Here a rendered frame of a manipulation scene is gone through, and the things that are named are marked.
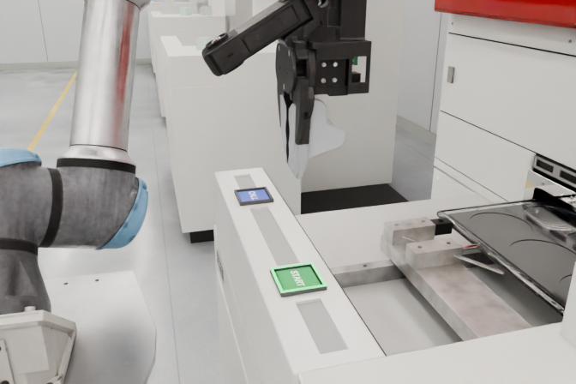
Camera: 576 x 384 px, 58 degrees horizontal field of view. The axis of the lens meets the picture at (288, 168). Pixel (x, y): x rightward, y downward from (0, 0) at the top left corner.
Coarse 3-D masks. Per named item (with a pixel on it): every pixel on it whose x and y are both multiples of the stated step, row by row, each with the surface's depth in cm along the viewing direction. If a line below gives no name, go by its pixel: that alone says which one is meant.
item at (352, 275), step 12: (468, 252) 91; (480, 252) 92; (360, 264) 88; (372, 264) 88; (384, 264) 88; (468, 264) 92; (336, 276) 85; (348, 276) 86; (360, 276) 86; (372, 276) 87; (384, 276) 88; (396, 276) 88
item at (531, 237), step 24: (456, 216) 94; (480, 216) 94; (504, 216) 94; (528, 216) 94; (552, 216) 94; (504, 240) 85; (528, 240) 85; (552, 240) 85; (528, 264) 78; (552, 264) 78; (552, 288) 72
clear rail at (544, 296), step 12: (444, 216) 93; (456, 228) 89; (468, 240) 86; (480, 240) 84; (492, 252) 81; (504, 264) 78; (516, 276) 75; (528, 288) 73; (540, 288) 71; (552, 300) 69
